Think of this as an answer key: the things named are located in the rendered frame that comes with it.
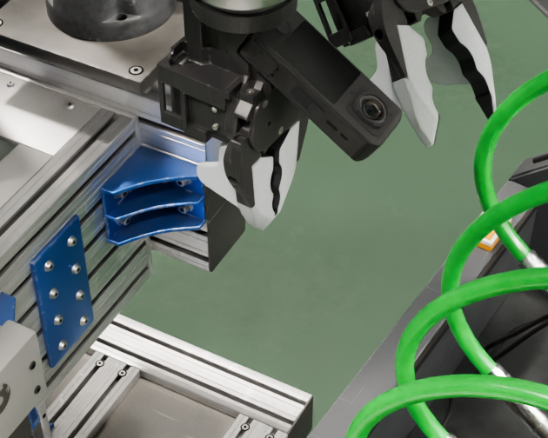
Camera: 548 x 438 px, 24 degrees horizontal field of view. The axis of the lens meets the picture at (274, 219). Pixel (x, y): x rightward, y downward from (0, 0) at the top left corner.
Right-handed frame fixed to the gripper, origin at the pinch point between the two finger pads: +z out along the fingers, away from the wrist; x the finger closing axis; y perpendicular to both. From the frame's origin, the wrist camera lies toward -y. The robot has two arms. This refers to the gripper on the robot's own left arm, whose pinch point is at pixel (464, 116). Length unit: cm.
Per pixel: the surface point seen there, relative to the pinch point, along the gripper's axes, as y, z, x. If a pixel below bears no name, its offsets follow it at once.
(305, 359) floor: 124, 37, -78
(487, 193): 1.1, 6.3, -0.6
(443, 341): 25.1, 21.1, -14.5
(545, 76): -9.5, -0.8, 1.6
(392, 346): 24.9, 18.9, -7.6
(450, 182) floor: 124, 19, -136
